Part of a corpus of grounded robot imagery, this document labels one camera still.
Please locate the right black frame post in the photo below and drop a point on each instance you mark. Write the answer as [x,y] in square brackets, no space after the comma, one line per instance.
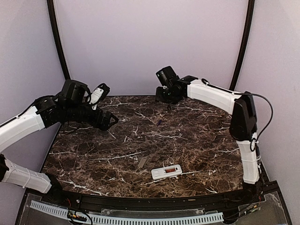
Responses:
[243,45]

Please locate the left black frame post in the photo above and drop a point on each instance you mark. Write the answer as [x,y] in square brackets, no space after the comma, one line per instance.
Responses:
[57,40]

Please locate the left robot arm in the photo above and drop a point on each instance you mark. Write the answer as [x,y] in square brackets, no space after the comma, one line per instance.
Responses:
[75,102]

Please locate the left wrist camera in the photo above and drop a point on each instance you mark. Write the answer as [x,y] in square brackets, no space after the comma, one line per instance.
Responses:
[100,92]

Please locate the black front rail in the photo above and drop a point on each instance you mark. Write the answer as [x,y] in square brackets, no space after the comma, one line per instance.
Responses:
[224,201]

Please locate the black frame post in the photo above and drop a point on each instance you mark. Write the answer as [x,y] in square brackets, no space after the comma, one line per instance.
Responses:
[57,40]
[243,45]

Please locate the grey battery cover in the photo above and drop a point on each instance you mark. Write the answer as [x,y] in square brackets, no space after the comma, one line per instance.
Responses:
[142,162]

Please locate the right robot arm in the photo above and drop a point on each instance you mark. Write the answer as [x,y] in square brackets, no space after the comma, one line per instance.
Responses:
[240,106]

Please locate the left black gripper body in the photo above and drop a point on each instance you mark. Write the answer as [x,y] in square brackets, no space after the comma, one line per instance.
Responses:
[97,123]

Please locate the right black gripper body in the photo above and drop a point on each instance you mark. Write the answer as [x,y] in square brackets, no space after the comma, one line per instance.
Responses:
[167,96]

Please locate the white slotted cable duct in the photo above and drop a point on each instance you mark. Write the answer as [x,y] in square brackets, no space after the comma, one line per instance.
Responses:
[118,217]

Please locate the white remote control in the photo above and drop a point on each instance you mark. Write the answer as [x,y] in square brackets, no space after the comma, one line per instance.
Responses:
[160,173]

